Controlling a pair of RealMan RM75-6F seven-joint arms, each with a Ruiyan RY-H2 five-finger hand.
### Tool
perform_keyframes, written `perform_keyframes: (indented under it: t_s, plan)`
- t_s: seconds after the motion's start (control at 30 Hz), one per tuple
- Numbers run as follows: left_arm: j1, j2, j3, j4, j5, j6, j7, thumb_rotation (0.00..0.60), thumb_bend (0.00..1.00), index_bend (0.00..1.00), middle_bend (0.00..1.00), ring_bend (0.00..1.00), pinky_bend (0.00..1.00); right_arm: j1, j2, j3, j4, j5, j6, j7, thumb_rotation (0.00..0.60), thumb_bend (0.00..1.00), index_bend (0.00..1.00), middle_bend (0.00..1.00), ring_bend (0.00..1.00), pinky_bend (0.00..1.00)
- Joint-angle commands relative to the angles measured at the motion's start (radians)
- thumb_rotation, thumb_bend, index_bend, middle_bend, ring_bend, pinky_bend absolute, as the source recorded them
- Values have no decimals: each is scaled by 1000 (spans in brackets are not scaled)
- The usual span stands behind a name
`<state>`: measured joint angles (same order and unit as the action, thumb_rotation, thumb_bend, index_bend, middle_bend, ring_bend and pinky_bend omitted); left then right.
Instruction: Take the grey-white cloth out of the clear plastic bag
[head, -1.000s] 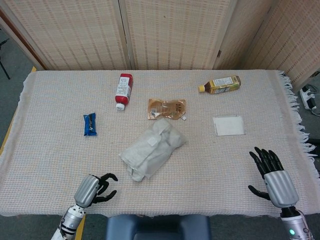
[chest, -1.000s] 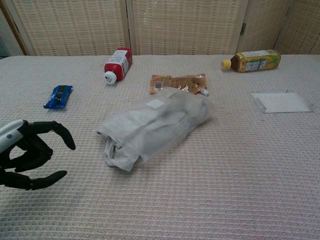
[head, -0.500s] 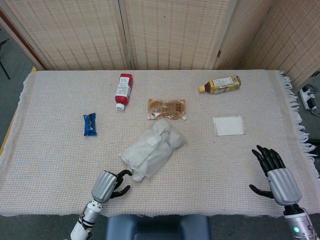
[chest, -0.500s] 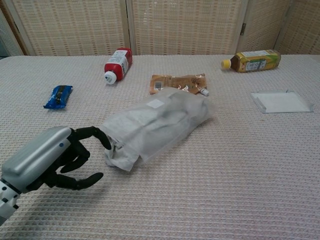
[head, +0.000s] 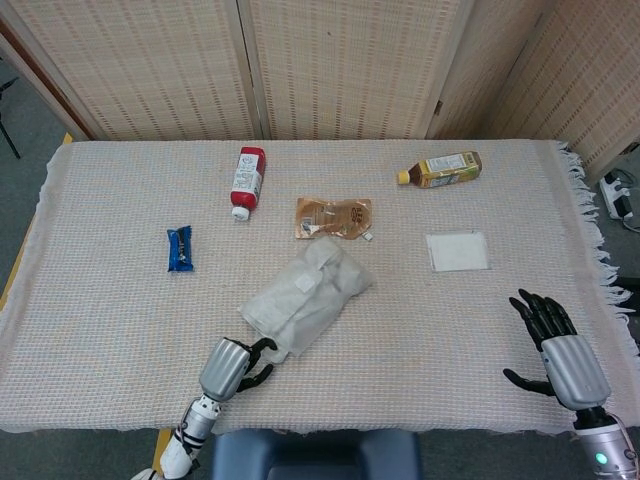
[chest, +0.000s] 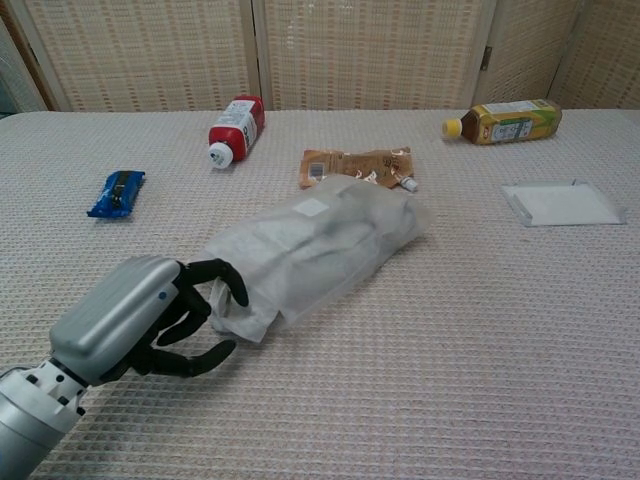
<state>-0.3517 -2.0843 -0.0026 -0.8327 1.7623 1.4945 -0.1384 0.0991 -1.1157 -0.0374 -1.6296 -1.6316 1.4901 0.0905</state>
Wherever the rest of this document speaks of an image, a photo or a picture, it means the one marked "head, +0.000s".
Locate brown spout pouch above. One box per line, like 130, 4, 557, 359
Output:
295, 196, 375, 243

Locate black stand legs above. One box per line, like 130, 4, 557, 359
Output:
0, 54, 23, 161

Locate woven folding screen panel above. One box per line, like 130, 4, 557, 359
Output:
427, 0, 549, 141
238, 0, 474, 142
0, 0, 267, 143
499, 0, 640, 174

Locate red bottle white cap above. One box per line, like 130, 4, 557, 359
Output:
229, 146, 268, 222

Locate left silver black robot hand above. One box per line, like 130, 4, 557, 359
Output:
198, 337, 279, 402

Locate white power strip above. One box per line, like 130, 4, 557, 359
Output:
598, 168, 640, 222

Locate clear sachet with white pad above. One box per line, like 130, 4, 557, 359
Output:
425, 229, 492, 273

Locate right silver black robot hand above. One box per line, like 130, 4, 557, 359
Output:
502, 288, 613, 413

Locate white grey clothes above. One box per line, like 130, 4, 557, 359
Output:
244, 243, 372, 364

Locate blue snack bar wrapper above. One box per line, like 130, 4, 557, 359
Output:
166, 226, 196, 274

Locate green tea bottle yellow cap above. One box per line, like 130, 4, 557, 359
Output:
397, 151, 484, 191

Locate beige woven tablecloth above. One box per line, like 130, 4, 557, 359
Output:
0, 138, 640, 437

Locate translucent plastic bag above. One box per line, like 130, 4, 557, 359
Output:
239, 236, 377, 365

